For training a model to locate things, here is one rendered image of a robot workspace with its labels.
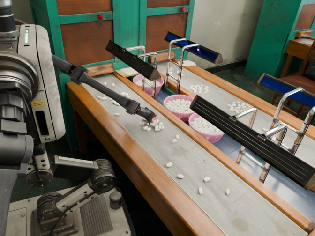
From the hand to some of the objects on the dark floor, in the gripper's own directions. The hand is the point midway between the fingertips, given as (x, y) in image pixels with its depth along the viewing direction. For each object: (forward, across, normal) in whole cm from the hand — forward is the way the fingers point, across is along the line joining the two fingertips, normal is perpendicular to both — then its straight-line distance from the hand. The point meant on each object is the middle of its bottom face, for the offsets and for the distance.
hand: (155, 118), depth 168 cm
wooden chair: (+222, +1, +80) cm, 236 cm away
